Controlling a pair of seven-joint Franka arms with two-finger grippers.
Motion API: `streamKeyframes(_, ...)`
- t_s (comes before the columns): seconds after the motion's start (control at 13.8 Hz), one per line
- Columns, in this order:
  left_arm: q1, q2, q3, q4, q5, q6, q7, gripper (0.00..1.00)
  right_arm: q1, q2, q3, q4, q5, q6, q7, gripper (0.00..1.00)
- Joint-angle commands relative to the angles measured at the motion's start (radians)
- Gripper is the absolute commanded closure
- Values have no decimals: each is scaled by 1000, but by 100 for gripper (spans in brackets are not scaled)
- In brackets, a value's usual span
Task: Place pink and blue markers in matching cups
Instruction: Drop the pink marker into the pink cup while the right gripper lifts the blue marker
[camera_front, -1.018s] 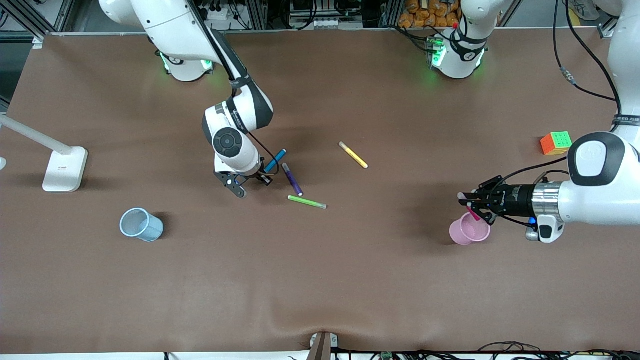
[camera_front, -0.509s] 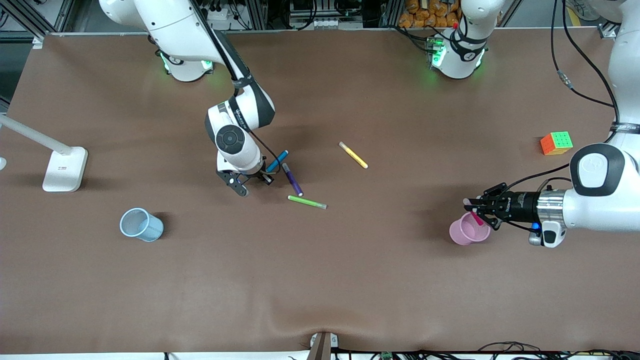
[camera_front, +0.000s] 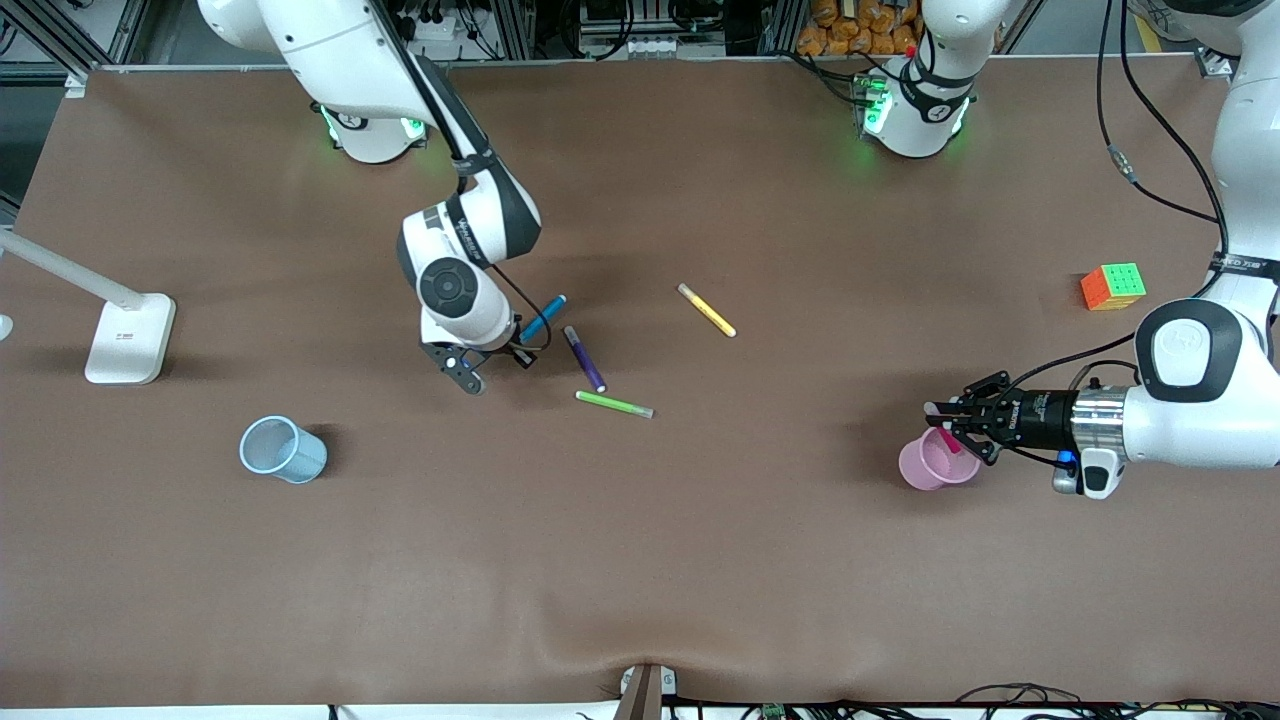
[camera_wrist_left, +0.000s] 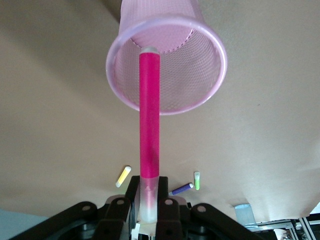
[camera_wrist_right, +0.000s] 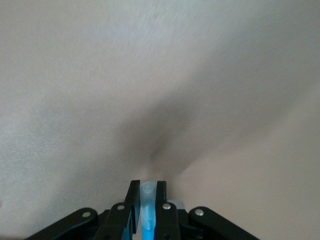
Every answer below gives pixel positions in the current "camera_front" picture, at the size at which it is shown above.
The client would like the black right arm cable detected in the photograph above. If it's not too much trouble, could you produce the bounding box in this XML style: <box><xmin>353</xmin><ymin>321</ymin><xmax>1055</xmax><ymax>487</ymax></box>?
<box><xmin>370</xmin><ymin>0</ymin><xmax>553</xmax><ymax>353</ymax></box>

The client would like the pink mesh cup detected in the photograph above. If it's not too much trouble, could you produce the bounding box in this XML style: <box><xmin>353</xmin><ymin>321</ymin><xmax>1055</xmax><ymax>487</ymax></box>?
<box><xmin>897</xmin><ymin>425</ymin><xmax>983</xmax><ymax>492</ymax></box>

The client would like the yellow marker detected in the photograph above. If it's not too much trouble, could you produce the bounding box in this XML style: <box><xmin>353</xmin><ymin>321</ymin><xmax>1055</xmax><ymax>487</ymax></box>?
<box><xmin>677</xmin><ymin>283</ymin><xmax>738</xmax><ymax>339</ymax></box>

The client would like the aluminium frame profile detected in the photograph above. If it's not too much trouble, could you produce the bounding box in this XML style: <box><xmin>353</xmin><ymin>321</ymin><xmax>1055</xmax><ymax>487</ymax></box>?
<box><xmin>0</xmin><ymin>0</ymin><xmax>101</xmax><ymax>83</ymax></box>

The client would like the orange packaged goods pile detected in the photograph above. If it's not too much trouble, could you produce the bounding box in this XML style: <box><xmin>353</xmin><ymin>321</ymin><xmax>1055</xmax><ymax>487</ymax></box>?
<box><xmin>797</xmin><ymin>0</ymin><xmax>921</xmax><ymax>57</ymax></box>

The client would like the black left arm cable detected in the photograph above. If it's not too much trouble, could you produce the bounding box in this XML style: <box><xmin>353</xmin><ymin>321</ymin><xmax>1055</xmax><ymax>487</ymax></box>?
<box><xmin>1095</xmin><ymin>0</ymin><xmax>1231</xmax><ymax>296</ymax></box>

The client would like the white power strip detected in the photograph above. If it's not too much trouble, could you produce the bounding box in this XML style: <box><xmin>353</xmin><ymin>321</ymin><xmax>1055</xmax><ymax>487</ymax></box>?
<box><xmin>400</xmin><ymin>15</ymin><xmax>463</xmax><ymax>46</ymax></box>

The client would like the green marker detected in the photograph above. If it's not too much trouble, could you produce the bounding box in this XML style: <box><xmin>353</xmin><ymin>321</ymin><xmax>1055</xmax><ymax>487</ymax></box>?
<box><xmin>575</xmin><ymin>390</ymin><xmax>655</xmax><ymax>420</ymax></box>

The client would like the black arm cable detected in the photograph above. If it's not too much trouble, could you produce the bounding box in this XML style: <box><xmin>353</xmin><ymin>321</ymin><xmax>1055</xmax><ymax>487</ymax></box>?
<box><xmin>370</xmin><ymin>0</ymin><xmax>553</xmax><ymax>353</ymax></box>
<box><xmin>1095</xmin><ymin>0</ymin><xmax>1231</xmax><ymax>296</ymax></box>

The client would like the black cable bundle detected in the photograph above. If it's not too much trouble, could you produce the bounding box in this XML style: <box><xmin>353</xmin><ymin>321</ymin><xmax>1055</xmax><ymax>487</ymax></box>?
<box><xmin>955</xmin><ymin>683</ymin><xmax>1280</xmax><ymax>720</ymax></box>

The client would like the long white socket strip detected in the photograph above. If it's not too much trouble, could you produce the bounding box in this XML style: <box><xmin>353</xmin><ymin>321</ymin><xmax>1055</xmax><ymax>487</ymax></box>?
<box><xmin>598</xmin><ymin>36</ymin><xmax>728</xmax><ymax>59</ymax></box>

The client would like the purple marker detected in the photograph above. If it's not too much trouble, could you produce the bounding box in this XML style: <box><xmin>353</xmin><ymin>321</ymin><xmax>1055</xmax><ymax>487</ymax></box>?
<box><xmin>563</xmin><ymin>325</ymin><xmax>608</xmax><ymax>394</ymax></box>

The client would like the blue marker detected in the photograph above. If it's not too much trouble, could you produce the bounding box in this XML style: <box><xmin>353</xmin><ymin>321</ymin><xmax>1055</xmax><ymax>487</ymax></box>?
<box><xmin>518</xmin><ymin>294</ymin><xmax>568</xmax><ymax>344</ymax></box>

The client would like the blue mesh cup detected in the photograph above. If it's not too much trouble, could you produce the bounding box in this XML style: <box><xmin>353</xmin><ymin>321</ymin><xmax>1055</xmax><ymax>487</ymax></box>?
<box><xmin>238</xmin><ymin>415</ymin><xmax>329</xmax><ymax>486</ymax></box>

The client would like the multicoloured puzzle cube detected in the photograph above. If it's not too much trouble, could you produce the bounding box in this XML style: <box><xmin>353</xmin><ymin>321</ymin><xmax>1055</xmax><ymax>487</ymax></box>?
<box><xmin>1080</xmin><ymin>262</ymin><xmax>1148</xmax><ymax>312</ymax></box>

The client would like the metal table clamp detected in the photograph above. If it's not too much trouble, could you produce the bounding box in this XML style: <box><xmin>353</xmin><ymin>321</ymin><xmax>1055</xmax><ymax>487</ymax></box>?
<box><xmin>613</xmin><ymin>663</ymin><xmax>678</xmax><ymax>720</ymax></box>

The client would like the pink marker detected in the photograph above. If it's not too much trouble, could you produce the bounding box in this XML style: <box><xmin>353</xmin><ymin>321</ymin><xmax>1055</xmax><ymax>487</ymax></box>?
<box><xmin>925</xmin><ymin>402</ymin><xmax>963</xmax><ymax>454</ymax></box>

